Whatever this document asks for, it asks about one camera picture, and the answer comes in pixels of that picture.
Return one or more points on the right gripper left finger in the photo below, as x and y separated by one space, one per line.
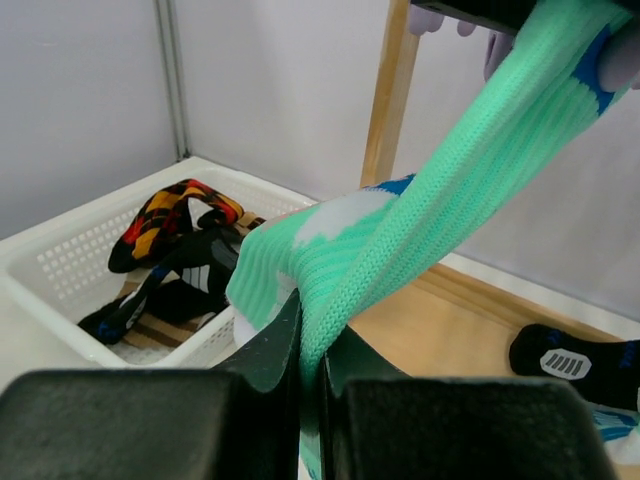
236 420

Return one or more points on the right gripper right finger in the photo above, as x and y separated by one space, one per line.
380 423

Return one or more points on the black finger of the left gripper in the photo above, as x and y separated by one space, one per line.
506 16

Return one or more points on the purple round clip hanger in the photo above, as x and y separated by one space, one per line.
616 61

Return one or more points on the mint green sock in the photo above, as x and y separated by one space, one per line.
619 430
344 255

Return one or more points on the red yellow argyle sock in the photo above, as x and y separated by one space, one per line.
164 219

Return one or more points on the black sport sock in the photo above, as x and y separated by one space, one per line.
215 249
603 373

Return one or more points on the brown striped sock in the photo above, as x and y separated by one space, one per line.
175 311

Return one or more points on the wooden rack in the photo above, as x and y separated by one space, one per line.
459 317

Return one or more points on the white plastic basket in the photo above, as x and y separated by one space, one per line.
57 271

